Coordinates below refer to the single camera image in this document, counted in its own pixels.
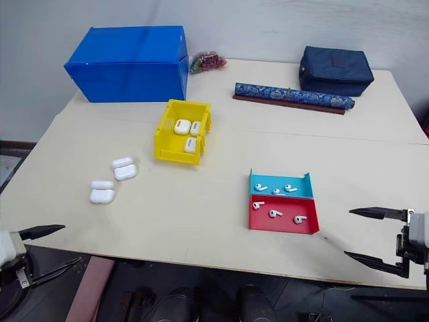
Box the navy blue fabric pouch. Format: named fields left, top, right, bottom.
left=298, top=45, right=375, bottom=97

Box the dark furniture piece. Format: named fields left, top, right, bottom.
left=0, top=140, right=38, bottom=189

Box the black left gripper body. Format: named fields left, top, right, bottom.
left=0, top=254, right=36, bottom=293

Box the red plastic tray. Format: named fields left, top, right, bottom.
left=247, top=194, right=321, bottom=235

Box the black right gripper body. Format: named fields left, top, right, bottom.
left=395, top=209, right=429, bottom=270

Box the dark rounded shape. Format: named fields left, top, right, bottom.
left=146, top=287, right=199, bottom=322
left=235, top=284, right=269, bottom=322

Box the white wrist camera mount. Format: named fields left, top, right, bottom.
left=0, top=229, right=27, bottom=266
left=408, top=211, right=429, bottom=256

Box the bag of red green items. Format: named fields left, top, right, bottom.
left=188, top=50, right=229, bottom=74

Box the blue patterned rolled scroll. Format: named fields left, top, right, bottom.
left=233, top=82, right=357, bottom=111

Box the cyan plastic tray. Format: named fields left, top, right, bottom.
left=248, top=168, right=317, bottom=200

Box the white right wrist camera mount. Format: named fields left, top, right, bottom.
left=408, top=211, right=429, bottom=256

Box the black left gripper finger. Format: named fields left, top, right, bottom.
left=32, top=256, right=82, bottom=288
left=17, top=224, right=66, bottom=241

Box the large blue plastic box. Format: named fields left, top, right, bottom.
left=64, top=26, right=190, bottom=103

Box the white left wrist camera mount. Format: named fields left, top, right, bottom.
left=0, top=229, right=27, bottom=266

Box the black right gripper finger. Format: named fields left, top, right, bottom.
left=343, top=250, right=411, bottom=280
left=349, top=207, right=408, bottom=223

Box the maroon board under table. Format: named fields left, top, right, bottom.
left=66, top=257, right=115, bottom=322

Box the yellow plastic bin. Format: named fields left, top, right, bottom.
left=153, top=99, right=212, bottom=166

